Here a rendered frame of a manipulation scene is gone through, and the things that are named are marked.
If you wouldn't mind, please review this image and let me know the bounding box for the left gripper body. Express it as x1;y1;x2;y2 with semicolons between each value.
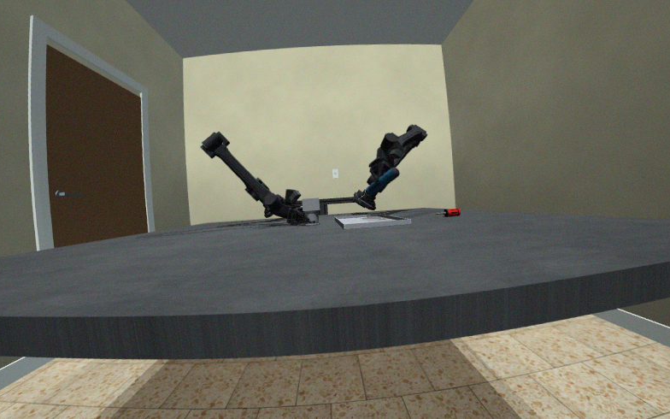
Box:
369;156;394;177

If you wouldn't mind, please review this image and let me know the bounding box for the white shallow rectangular tray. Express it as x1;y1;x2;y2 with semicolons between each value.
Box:
335;214;411;229

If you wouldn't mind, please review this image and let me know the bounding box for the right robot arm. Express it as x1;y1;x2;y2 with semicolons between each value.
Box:
201;132;301;217

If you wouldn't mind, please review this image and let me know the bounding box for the white l-shaped bracket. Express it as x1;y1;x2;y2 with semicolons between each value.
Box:
302;198;320;211

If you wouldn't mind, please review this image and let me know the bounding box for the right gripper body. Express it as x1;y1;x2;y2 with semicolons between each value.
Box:
281;207;304;223

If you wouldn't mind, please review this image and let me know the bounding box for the grey cylinder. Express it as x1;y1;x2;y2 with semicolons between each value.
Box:
304;210;319;226

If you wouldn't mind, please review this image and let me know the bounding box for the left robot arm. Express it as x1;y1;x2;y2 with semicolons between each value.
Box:
361;124;427;207

